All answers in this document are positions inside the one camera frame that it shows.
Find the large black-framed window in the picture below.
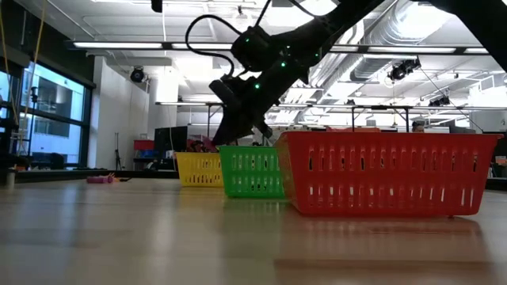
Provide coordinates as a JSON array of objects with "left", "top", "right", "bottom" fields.
[{"left": 0, "top": 59, "right": 95, "bottom": 169}]

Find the black-legged folding table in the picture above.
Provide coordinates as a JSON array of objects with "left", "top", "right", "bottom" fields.
[
  {"left": 156, "top": 101, "right": 314, "bottom": 147},
  {"left": 312, "top": 104, "right": 507, "bottom": 134}
]

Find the silver air duct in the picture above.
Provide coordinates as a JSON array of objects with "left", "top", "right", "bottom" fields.
[{"left": 350, "top": 0, "right": 452, "bottom": 82}]

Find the black pole stand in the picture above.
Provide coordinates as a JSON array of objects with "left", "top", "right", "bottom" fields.
[{"left": 29, "top": 85, "right": 40, "bottom": 159}]

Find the black light rail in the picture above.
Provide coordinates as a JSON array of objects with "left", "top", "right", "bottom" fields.
[{"left": 65, "top": 38, "right": 507, "bottom": 56}]

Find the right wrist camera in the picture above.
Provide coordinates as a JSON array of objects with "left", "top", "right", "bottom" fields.
[{"left": 208, "top": 77, "right": 242, "bottom": 116}]

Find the thin black tripod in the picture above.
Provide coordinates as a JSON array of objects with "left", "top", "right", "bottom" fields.
[{"left": 113, "top": 132, "right": 124, "bottom": 171}]

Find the red plastic basket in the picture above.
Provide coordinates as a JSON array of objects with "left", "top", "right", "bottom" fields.
[{"left": 274, "top": 131, "right": 504, "bottom": 218}]

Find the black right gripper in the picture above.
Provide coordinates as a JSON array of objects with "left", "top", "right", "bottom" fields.
[{"left": 212, "top": 73, "right": 288, "bottom": 146}]

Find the dark shelf unit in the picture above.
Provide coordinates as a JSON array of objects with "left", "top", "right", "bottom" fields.
[{"left": 489, "top": 131, "right": 507, "bottom": 180}]

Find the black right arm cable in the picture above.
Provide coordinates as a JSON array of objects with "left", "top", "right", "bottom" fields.
[{"left": 185, "top": 14, "right": 243, "bottom": 77}]

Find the green plastic basket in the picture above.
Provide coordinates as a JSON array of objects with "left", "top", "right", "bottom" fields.
[{"left": 218, "top": 145, "right": 286, "bottom": 199}]

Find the yellow cable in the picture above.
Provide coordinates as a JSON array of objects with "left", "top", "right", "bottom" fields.
[{"left": 0, "top": 0, "right": 47, "bottom": 159}]

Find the yellow plastic basket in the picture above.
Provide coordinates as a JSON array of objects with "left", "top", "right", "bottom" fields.
[{"left": 175, "top": 151, "right": 224, "bottom": 188}]

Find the black computer monitor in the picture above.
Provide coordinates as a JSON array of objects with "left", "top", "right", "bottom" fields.
[{"left": 154, "top": 125, "right": 189, "bottom": 160}]

